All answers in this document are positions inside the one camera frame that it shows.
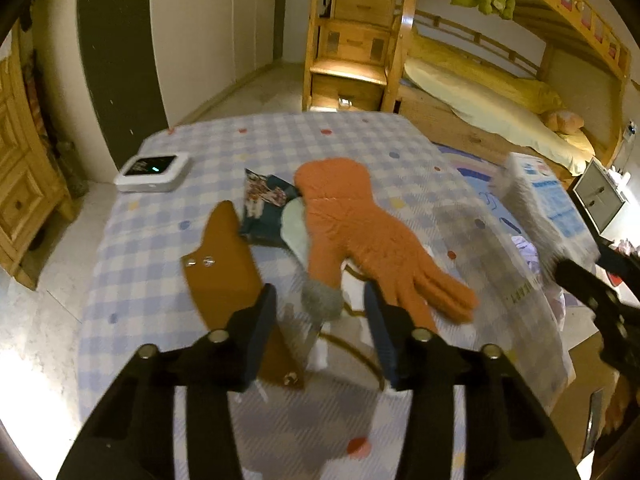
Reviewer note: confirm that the wooden bunk bed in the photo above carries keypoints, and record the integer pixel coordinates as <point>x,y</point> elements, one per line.
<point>440,115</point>

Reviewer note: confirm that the tan plush toy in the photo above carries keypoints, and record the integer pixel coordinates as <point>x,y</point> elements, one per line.
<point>565,121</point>

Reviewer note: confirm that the dark printed card packet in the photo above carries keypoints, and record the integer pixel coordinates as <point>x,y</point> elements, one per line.
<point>265,205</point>

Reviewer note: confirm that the rainbow floor rug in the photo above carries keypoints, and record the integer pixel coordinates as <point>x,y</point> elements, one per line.
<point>475,175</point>

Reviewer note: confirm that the brown leather sheath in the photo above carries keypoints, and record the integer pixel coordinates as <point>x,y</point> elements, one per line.
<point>225,270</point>

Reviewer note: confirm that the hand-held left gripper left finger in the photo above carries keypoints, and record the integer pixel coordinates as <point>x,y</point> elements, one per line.
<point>260,330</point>

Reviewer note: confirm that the white packet with blue print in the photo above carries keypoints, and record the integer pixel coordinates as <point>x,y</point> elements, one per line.
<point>545,200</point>

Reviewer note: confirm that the pale yellow bed sheet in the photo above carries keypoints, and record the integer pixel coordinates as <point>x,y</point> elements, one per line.
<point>500,105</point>

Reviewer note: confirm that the wooden stair drawers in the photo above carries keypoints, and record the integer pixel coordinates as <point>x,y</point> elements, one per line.
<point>350,45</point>

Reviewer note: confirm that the wooden cabinet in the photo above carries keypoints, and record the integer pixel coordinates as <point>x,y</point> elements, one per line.
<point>20,185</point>

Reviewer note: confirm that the white nightstand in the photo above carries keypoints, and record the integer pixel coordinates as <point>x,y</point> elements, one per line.
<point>597,197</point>

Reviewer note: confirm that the white electronic device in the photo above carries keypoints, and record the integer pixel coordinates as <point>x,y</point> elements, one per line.
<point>152,172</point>

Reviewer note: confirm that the orange knit glove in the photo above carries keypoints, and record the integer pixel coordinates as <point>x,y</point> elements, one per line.
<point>360,225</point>

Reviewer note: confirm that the white cloth with grey pompom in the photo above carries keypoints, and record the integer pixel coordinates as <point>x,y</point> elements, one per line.
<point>322,300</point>

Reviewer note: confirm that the white wardrobe with round holes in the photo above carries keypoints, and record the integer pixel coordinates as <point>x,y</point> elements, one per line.
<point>200,35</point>

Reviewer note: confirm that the yellow blanket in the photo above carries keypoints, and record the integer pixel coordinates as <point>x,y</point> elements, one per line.
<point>475,62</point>

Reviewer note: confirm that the light green cloth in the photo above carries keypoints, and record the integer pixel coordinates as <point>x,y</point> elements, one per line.
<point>295,230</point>

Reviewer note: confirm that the purple plastic bag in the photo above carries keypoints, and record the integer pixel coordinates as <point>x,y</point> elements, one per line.
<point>535,265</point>

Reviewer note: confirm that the blue checkered tablecloth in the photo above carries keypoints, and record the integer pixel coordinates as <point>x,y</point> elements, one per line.
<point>150,260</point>

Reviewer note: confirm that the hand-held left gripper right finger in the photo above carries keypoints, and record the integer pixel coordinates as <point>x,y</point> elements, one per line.
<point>380,330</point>

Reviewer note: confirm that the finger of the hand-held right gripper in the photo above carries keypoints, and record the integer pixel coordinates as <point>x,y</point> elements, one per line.
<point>617,260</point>
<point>595,295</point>

